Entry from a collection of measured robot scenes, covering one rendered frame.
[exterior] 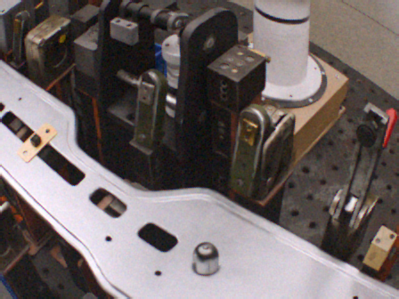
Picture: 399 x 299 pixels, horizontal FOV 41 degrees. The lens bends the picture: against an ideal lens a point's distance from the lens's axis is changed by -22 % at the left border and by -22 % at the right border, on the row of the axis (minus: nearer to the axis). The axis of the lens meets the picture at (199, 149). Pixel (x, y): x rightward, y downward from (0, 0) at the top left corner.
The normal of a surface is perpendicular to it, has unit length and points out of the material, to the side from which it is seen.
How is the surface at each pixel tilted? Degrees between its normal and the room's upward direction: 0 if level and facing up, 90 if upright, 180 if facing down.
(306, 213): 0
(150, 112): 78
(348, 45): 0
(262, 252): 0
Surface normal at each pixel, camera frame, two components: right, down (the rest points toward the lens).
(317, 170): -0.02, -0.68
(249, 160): -0.61, 0.43
